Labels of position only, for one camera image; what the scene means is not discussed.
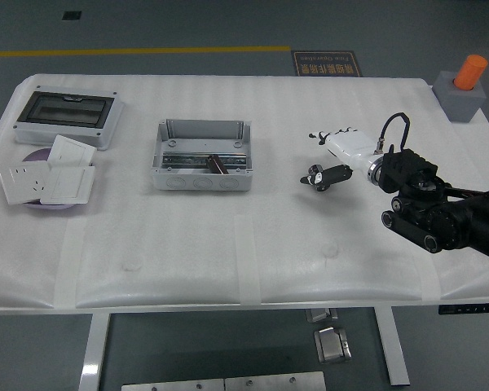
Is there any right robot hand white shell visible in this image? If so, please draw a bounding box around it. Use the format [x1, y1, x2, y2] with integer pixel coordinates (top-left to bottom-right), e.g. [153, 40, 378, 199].
[299, 127, 382, 192]

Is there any grey distribution box dark window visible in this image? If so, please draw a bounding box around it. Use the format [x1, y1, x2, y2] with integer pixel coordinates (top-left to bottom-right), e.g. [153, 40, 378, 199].
[12, 84, 126, 152]

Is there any white table leg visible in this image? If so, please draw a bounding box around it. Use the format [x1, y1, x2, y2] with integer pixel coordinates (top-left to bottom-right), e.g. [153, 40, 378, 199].
[77, 313, 112, 391]
[372, 305, 412, 387]

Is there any white wall switch panel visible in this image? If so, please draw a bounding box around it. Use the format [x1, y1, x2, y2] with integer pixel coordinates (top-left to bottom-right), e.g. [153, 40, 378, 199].
[47, 134, 97, 167]
[39, 165, 96, 205]

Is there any yellow floor tape line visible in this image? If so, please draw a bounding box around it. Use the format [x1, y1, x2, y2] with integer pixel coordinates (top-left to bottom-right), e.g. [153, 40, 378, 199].
[0, 45, 292, 59]

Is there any white tape strip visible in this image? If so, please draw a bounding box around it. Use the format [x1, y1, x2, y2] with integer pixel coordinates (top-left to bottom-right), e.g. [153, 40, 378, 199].
[417, 258, 444, 305]
[53, 222, 86, 310]

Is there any dark floor sign orange text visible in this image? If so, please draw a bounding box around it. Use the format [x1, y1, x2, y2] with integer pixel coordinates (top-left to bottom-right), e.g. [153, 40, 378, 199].
[291, 51, 363, 77]

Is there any large metal floor socket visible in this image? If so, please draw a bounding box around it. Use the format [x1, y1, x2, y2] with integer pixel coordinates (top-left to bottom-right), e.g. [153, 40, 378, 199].
[312, 325, 354, 365]

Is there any white wall socket panel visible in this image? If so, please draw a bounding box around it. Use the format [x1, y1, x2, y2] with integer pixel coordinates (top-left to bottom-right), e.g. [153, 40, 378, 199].
[0, 161, 52, 205]

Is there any purple plate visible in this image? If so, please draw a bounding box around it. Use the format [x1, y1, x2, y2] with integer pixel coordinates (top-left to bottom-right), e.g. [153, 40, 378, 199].
[22, 148, 82, 211]

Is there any dark cylindrical battery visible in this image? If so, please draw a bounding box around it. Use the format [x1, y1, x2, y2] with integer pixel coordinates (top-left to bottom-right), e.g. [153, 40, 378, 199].
[206, 154, 228, 176]

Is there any open grey junction box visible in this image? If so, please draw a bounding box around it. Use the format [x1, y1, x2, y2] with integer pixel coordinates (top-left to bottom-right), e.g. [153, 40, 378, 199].
[149, 118, 254, 191]

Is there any grey block holder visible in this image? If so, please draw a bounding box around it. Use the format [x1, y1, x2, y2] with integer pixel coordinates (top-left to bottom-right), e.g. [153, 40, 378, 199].
[432, 70, 487, 123]

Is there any small metal floor bracket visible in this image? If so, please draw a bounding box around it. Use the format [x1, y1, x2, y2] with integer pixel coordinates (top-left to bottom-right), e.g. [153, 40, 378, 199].
[305, 308, 339, 324]

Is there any orange cylinder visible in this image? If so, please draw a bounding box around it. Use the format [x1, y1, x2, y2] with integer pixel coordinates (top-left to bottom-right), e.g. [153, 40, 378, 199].
[452, 54, 489, 91]

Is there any black table control panel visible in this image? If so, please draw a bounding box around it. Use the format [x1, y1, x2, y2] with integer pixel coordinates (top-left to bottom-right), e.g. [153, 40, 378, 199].
[438, 303, 489, 315]

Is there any white foam mat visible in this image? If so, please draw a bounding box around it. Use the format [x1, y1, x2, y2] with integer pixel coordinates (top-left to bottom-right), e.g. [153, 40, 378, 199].
[0, 72, 489, 314]

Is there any grey metal base plate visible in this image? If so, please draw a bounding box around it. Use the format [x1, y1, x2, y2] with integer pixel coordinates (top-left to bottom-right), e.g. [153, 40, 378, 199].
[223, 371, 327, 391]
[121, 378, 226, 391]

